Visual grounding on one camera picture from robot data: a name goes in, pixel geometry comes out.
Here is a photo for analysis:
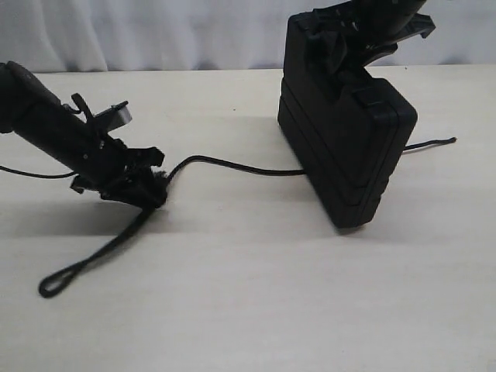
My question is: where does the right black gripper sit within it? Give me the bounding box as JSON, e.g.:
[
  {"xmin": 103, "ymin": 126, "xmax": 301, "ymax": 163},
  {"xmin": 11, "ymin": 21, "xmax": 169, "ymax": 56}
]
[{"xmin": 305, "ymin": 1, "xmax": 436, "ymax": 76}]

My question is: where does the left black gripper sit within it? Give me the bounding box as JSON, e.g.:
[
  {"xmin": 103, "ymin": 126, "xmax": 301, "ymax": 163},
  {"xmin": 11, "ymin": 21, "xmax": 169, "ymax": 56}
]
[{"xmin": 71, "ymin": 93, "xmax": 167, "ymax": 209}]

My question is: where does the black plastic carrying case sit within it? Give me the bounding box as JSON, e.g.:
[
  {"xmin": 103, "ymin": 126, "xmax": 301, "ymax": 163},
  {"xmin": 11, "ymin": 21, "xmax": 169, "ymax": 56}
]
[{"xmin": 277, "ymin": 12, "xmax": 418, "ymax": 229}]

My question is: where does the black cord with knot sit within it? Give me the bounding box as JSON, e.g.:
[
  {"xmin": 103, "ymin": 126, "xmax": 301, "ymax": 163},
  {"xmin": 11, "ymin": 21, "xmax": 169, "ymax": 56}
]
[{"xmin": 38, "ymin": 136, "xmax": 457, "ymax": 298}]

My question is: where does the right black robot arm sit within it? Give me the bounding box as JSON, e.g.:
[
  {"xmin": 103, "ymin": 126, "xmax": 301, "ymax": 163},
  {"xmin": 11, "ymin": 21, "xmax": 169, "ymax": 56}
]
[{"xmin": 305, "ymin": 1, "xmax": 436, "ymax": 74}]

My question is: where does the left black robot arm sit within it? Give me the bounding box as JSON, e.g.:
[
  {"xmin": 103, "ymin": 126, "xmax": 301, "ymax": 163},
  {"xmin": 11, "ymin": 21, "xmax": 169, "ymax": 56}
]
[{"xmin": 1, "ymin": 61, "xmax": 167, "ymax": 208}]

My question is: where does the white backdrop curtain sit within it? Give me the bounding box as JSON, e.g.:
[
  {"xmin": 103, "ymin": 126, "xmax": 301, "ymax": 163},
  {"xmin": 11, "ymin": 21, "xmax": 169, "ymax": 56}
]
[{"xmin": 1, "ymin": 1, "xmax": 495, "ymax": 72}]

